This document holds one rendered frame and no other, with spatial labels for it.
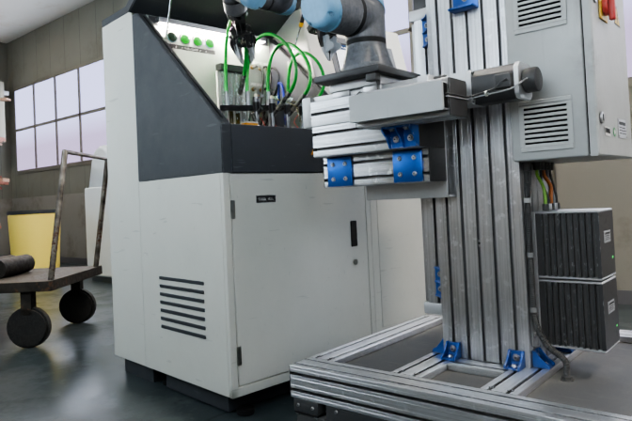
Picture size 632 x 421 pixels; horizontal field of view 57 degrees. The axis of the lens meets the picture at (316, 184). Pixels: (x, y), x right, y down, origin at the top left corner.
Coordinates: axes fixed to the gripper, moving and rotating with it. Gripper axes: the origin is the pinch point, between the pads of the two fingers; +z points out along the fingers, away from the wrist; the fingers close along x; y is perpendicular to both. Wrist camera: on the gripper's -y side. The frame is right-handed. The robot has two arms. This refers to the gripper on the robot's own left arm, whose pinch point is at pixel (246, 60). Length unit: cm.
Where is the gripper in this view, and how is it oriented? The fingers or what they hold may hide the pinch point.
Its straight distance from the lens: 217.9
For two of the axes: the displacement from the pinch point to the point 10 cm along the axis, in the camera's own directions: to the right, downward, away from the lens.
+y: 2.7, 6.5, -7.1
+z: 1.0, 7.2, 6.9
